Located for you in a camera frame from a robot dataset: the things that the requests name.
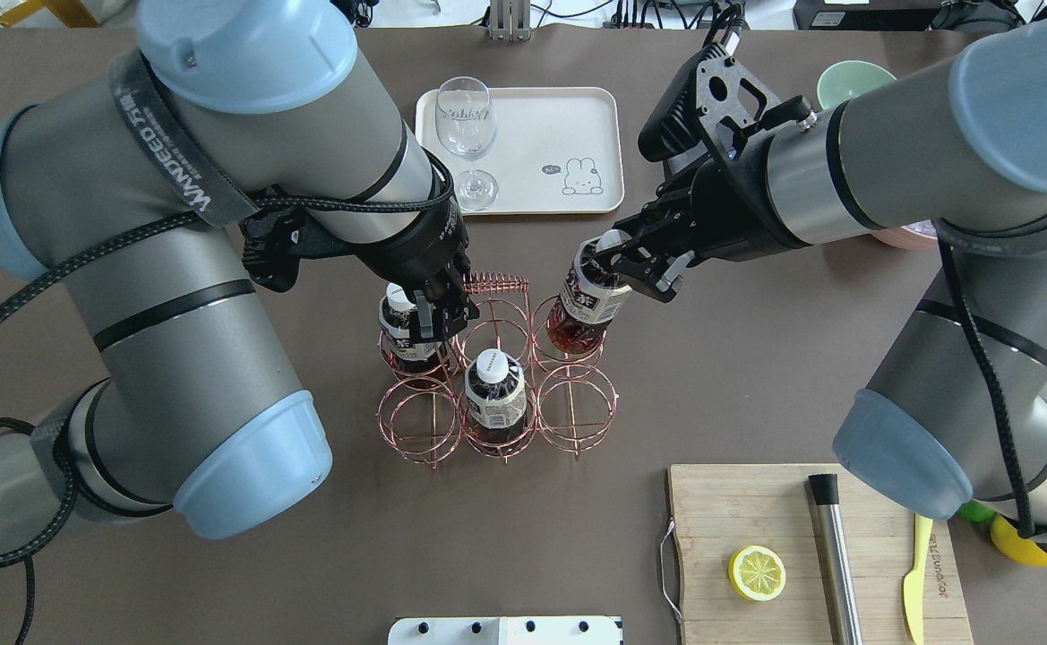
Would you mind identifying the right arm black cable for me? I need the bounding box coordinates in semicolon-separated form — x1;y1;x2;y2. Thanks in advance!
932;193;1047;568

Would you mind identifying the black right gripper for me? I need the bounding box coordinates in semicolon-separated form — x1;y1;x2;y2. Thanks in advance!
586;159;810;303

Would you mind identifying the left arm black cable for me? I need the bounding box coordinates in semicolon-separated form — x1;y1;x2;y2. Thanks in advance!
0;152;456;645

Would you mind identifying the green lime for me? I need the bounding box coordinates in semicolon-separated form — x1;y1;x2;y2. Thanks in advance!
957;501;997;524

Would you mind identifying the clear wine glass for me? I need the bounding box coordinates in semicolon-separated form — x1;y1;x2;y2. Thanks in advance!
435;76;499;212

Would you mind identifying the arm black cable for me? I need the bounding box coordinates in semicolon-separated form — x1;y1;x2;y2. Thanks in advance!
0;152;456;645
932;193;1047;568

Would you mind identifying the copper wire bottle basket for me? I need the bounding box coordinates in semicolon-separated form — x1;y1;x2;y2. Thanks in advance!
376;272;618;466

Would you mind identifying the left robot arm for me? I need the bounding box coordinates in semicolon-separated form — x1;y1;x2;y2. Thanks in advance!
0;1;478;568

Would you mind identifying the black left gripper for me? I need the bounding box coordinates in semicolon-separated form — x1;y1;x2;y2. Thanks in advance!
356;152;481;344

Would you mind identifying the yellow plastic knife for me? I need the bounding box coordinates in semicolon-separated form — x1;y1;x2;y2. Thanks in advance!
901;514;933;644

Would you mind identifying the yellow lemon lower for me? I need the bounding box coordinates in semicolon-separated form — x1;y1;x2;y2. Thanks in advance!
989;514;1047;568

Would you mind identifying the green bowl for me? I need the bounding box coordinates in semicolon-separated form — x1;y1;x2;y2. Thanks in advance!
815;60;898;111

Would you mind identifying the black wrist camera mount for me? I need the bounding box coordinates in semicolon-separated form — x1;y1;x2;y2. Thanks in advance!
638;44;818;162

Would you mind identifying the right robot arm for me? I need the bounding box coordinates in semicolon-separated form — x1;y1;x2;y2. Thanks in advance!
596;18;1047;548

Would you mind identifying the pink ice bowl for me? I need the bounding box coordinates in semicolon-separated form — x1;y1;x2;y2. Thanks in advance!
871;220;940;250

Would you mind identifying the tea bottle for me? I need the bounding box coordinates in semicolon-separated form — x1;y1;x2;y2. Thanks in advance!
465;348;531;446
545;229;632;356
377;282;442;374

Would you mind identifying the white cup rack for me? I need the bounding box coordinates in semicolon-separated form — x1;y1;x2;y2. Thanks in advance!
387;614;624;644

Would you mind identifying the steel muddler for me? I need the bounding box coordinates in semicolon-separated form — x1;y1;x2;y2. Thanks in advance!
807;473;864;644

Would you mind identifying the half lemon slice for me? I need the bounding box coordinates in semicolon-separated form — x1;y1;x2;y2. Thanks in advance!
727;546;786;603

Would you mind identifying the cream serving tray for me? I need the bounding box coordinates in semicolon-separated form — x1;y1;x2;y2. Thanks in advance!
415;86;624;216

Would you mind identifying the bamboo cutting board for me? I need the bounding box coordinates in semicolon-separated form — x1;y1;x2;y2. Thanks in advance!
658;463;975;645

